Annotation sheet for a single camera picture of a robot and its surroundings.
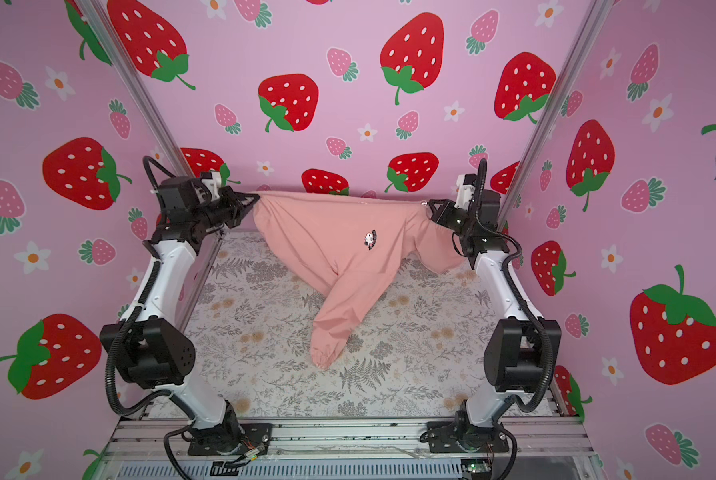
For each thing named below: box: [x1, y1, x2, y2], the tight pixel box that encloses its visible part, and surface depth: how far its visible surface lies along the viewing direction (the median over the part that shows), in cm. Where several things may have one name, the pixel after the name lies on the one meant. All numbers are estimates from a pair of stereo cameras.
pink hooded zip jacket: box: [253, 192, 464, 369], surface depth 88 cm
